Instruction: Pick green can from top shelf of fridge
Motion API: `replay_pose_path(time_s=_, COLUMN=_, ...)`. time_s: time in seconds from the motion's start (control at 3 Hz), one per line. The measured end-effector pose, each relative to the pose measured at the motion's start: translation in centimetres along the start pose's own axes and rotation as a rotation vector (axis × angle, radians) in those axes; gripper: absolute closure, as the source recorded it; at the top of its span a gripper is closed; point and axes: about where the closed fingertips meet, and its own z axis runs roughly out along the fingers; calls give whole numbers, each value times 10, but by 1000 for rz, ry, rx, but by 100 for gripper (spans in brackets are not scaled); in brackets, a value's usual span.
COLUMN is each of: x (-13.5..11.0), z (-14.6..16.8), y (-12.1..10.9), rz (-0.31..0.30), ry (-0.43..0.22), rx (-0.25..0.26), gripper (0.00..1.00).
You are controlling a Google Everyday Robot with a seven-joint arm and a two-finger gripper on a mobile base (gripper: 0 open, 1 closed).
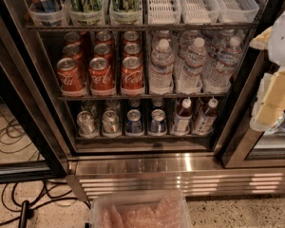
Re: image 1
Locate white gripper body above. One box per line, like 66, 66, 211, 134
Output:
268, 10, 285, 67

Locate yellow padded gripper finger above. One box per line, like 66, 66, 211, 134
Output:
249, 27, 272, 50
250, 67, 285, 131

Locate blue can front right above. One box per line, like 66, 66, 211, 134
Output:
149, 109, 167, 136

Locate blue can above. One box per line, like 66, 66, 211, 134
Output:
125, 109, 143, 134
149, 109, 167, 136

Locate front right cola can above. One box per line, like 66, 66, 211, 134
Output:
122, 56, 143, 90

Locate green can right bin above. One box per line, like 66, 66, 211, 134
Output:
110, 0, 141, 25

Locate green can bin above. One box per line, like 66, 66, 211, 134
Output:
69, 0, 108, 26
110, 0, 141, 25

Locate stainless steel drinks fridge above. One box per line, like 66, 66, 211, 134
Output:
0, 0, 285, 201

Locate blue can front left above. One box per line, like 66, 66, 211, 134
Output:
125, 109, 143, 134

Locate rear middle cola can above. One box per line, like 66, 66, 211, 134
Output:
95, 31, 115, 46

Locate front middle cola can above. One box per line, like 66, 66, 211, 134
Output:
89, 57, 113, 91

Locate silver can front right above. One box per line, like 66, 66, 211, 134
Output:
102, 110, 121, 138

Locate silver can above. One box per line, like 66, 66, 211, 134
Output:
102, 110, 121, 138
77, 111, 98, 138

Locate green can left bin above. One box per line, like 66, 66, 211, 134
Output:
69, 0, 108, 26

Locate rear left cola can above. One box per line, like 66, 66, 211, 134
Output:
64, 31, 84, 46

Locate silver can front left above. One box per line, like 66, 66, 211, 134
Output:
77, 111, 98, 138

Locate front left cola can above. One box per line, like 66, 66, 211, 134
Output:
57, 57, 85, 91

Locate blue can tray bin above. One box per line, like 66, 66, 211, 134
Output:
28, 0, 70, 27

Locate empty white tray right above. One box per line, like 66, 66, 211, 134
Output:
217, 0, 259, 23

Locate empty white tray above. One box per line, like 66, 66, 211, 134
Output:
146, 0, 181, 25
217, 0, 259, 23
180, 0, 220, 24

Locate front right water bottle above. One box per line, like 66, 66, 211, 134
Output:
202, 36, 242, 93

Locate water bottle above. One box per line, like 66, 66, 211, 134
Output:
202, 36, 242, 93
179, 37, 207, 93
148, 39, 175, 95

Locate empty white tray middle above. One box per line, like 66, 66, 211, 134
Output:
180, 0, 220, 24

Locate right tea bottle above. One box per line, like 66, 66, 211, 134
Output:
193, 98, 219, 136

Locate tea bottle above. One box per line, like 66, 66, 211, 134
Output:
171, 98, 193, 136
193, 98, 219, 136

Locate front middle water bottle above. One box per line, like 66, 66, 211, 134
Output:
179, 37, 207, 93

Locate left tea bottle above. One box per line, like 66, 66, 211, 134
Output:
171, 98, 193, 136

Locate empty white tray left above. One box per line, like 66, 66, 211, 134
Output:
146, 0, 181, 25

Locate front left water bottle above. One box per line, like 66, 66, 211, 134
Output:
148, 39, 175, 95

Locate clear plastic bin with wrap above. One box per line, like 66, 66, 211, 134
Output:
89, 190, 193, 228

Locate black pole stand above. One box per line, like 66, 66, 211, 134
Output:
18, 200, 29, 228

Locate top wire shelf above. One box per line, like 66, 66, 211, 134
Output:
25, 22, 257, 31

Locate wire shelf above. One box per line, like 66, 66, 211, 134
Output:
25, 22, 257, 31
58, 92, 229, 101

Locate middle wire shelf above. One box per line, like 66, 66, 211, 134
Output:
58, 92, 229, 101

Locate black floor cables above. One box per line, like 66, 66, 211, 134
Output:
0, 179, 91, 228

